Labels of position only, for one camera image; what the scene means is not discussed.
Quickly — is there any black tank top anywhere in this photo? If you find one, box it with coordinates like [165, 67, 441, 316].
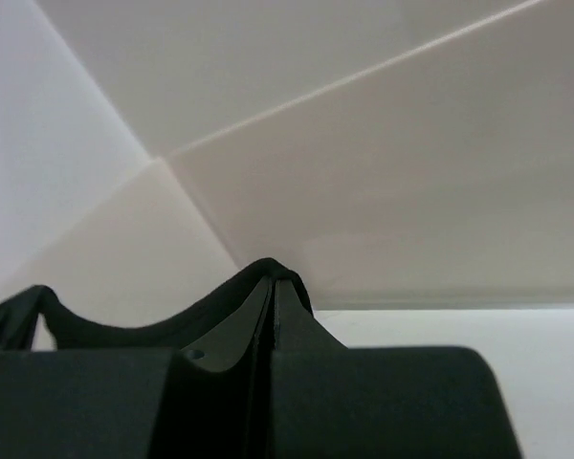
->
[41, 258, 312, 349]

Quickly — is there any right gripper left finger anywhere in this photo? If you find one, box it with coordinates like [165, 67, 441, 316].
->
[0, 277, 273, 458]

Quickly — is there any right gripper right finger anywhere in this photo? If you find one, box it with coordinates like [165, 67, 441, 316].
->
[271, 280, 521, 458]

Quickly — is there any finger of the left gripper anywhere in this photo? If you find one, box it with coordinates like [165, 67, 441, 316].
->
[0, 285, 57, 351]

